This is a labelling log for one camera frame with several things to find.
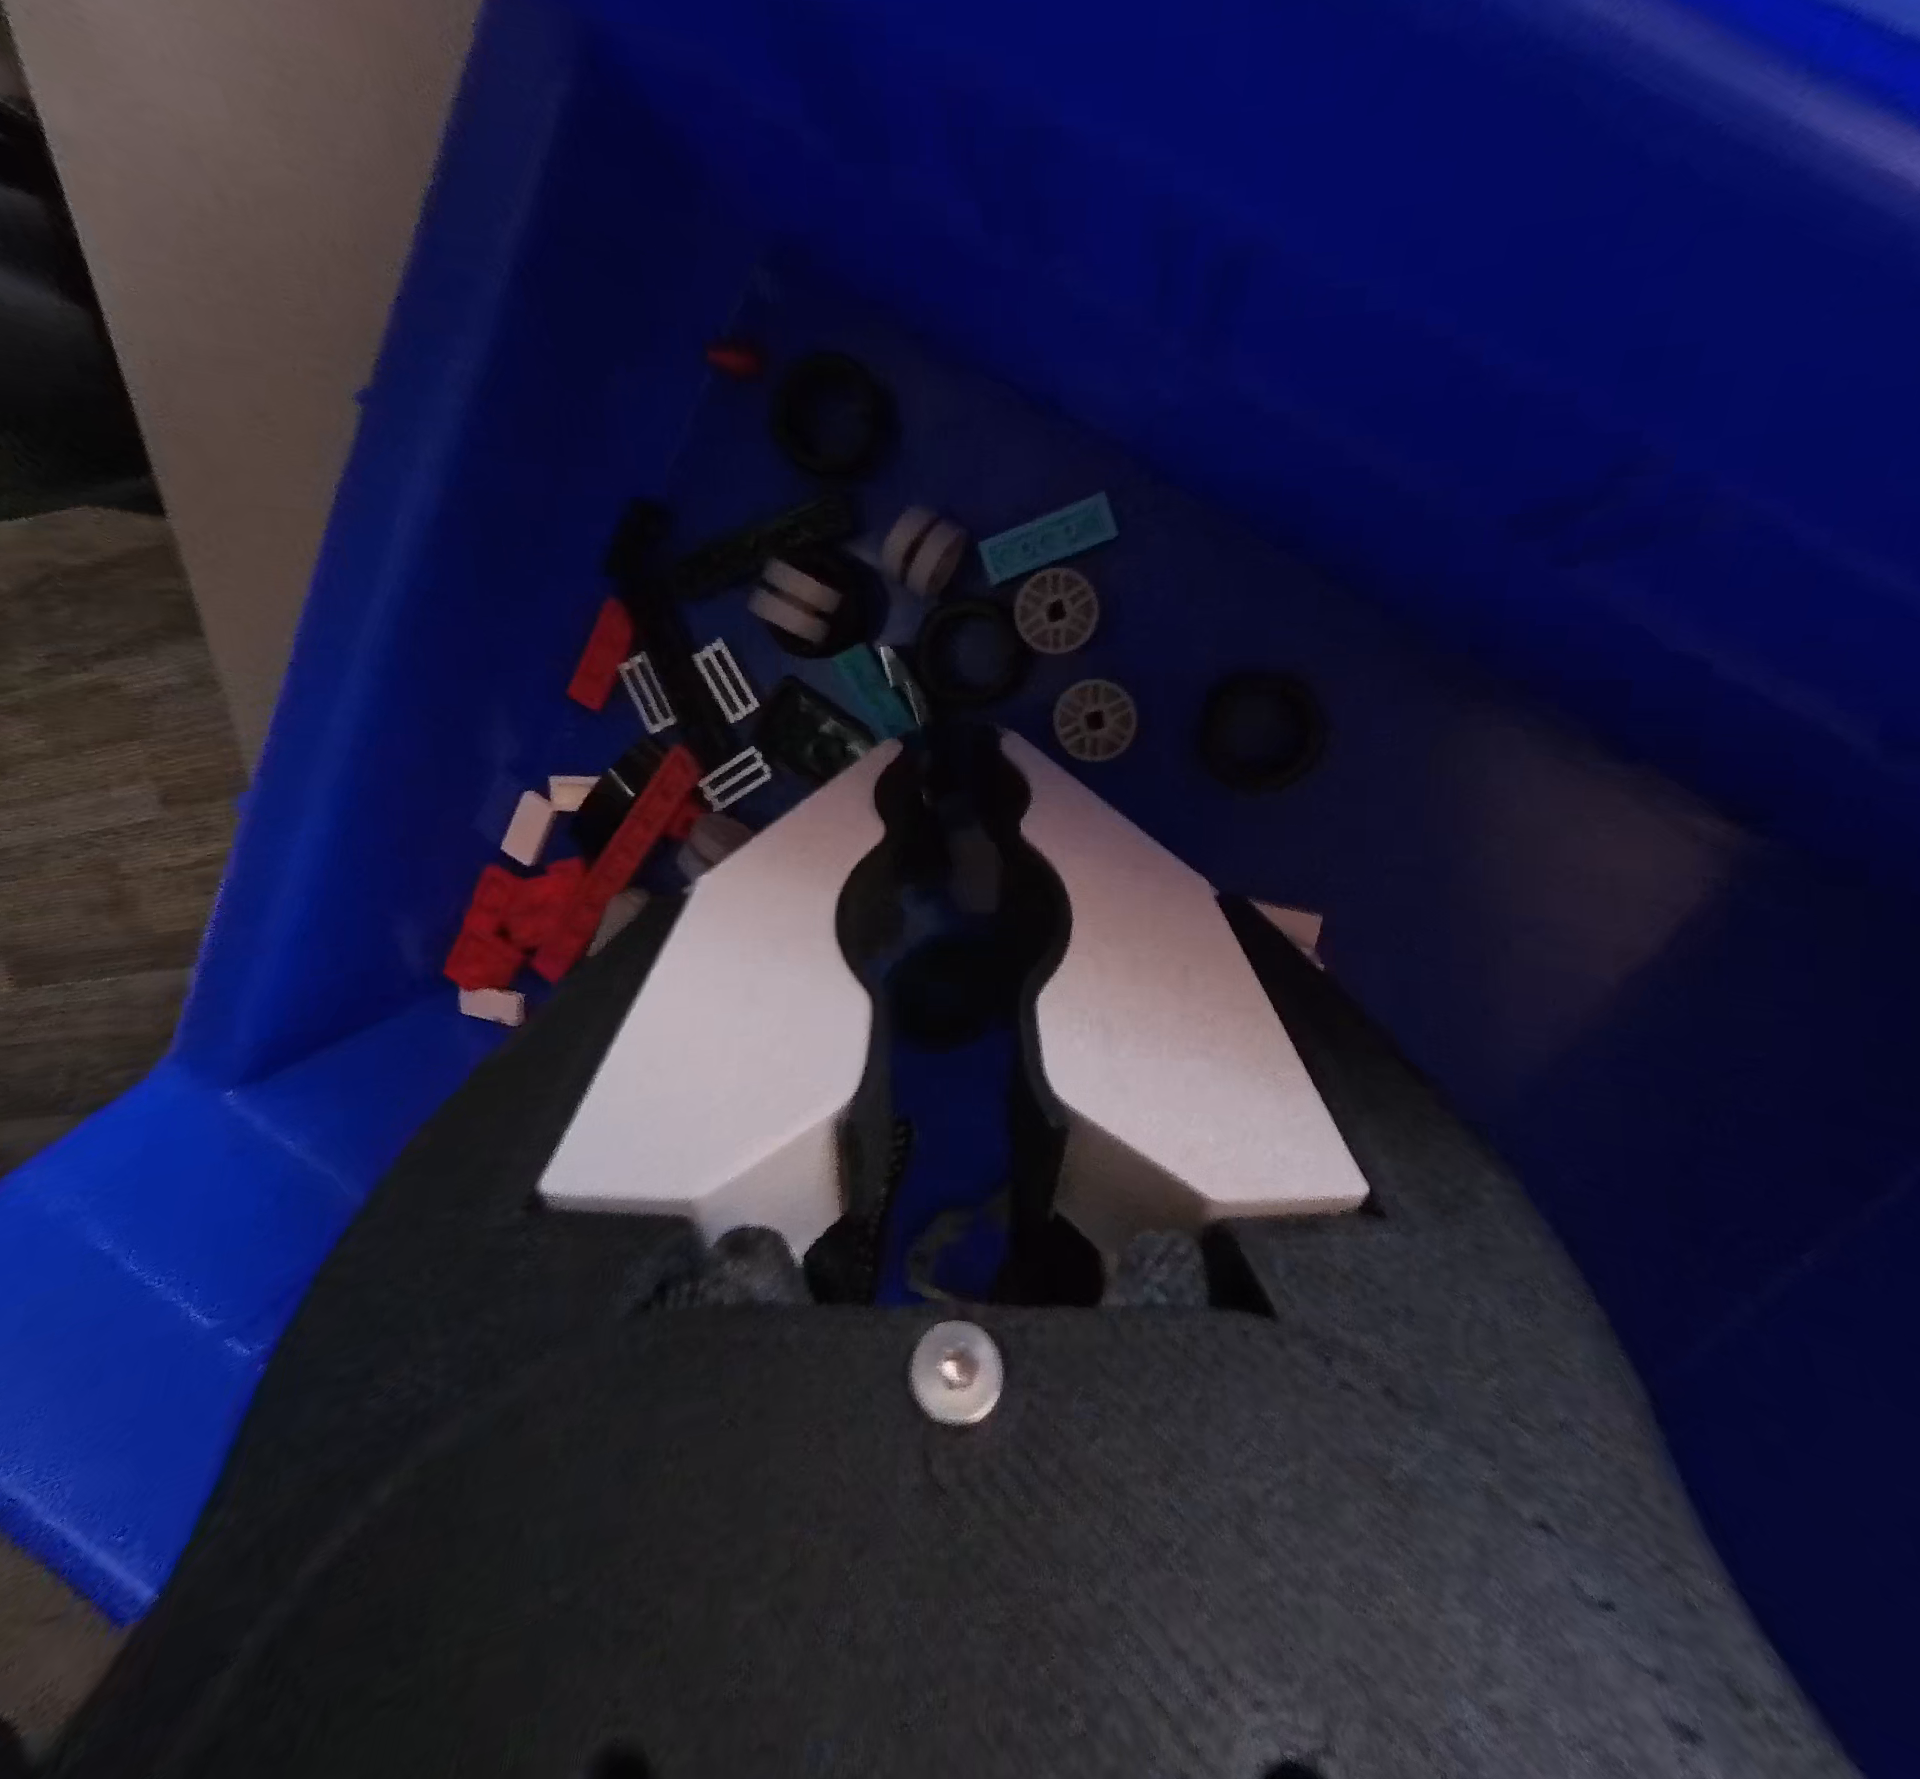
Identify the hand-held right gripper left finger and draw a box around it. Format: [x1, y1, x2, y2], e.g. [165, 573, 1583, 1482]
[533, 743, 916, 1309]

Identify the teal flat brick plate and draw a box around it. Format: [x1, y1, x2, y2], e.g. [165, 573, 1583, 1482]
[979, 492, 1121, 582]

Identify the white wheel with black tyre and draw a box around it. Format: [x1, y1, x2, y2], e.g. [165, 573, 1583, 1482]
[749, 546, 889, 657]

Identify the blue plastic parts bin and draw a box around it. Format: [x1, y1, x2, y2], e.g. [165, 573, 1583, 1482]
[0, 0, 1920, 1779]

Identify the long red brick plate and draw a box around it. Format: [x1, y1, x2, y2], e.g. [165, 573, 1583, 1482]
[577, 744, 707, 899]

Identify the cluster of red bricks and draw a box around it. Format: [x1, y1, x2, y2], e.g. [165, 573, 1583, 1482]
[442, 865, 603, 989]

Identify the round grey brick plate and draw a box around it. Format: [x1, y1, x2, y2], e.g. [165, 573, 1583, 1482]
[1053, 675, 1140, 764]
[1011, 568, 1104, 657]

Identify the white toy wheel hub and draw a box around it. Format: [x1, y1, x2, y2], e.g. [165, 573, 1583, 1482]
[877, 504, 971, 595]

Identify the small teal slope piece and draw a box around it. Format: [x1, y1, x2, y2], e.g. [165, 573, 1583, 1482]
[832, 639, 925, 732]

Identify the black rubber toy tyre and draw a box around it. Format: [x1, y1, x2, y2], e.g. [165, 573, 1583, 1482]
[912, 594, 1038, 703]
[1195, 669, 1329, 793]
[772, 354, 898, 476]

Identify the short red brick plate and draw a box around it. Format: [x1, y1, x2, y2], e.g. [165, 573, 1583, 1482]
[570, 599, 640, 709]

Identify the long black brick beam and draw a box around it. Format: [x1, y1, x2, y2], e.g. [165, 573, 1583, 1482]
[610, 500, 710, 759]

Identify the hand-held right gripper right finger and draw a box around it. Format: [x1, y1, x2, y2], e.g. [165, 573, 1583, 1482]
[994, 728, 1373, 1309]

